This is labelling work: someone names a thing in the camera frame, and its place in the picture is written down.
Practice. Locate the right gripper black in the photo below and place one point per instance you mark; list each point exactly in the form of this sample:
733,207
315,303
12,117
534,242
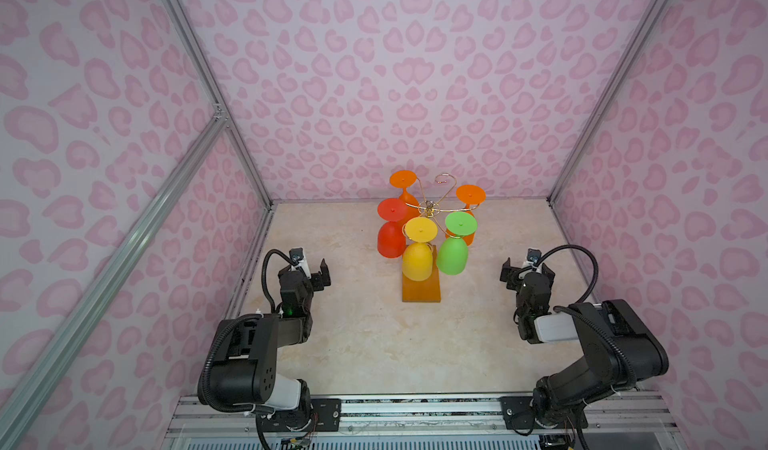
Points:
527,276

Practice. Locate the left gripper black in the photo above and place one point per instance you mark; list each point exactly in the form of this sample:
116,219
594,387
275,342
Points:
318,276

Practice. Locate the green wine glass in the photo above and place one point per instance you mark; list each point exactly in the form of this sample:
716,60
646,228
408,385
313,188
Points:
453,254

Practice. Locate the orange wine glass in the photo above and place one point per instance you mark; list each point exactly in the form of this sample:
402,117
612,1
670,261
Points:
403,180
472,196

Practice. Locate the yellow wine glass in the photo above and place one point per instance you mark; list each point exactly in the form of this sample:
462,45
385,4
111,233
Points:
418,256

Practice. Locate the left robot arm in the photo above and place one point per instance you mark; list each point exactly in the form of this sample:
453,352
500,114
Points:
239,373

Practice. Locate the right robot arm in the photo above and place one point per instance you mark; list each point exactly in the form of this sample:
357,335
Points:
618,349

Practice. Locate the red wine glass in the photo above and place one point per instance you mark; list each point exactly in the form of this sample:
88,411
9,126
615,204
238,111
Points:
391,242

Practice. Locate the wooden rack base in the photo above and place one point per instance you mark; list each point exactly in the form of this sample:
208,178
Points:
424,291

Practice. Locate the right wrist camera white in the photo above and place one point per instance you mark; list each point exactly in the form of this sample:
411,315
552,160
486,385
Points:
533,255

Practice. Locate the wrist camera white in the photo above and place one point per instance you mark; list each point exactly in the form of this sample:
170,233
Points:
533,255
298,255

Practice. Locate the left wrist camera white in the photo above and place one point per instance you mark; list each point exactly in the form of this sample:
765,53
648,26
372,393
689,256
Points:
298,255

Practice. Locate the gold wire glass rack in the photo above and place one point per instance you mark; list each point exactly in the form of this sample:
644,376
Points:
432,208

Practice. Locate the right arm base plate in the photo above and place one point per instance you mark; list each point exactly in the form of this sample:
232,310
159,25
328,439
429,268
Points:
516,413

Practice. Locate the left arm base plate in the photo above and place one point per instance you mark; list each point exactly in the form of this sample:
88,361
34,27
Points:
327,414

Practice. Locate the aluminium mounting rail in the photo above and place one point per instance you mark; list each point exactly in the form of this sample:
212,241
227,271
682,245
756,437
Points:
630,420

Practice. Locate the aluminium frame right post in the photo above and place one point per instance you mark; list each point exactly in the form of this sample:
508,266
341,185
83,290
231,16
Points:
649,21

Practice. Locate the aluminium frame post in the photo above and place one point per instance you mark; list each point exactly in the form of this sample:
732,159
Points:
183,25
649,21

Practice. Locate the aluminium frame left post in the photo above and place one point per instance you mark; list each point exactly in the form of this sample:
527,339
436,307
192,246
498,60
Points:
183,25

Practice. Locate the aluminium frame diagonal strut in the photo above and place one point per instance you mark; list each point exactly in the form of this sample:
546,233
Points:
39,383

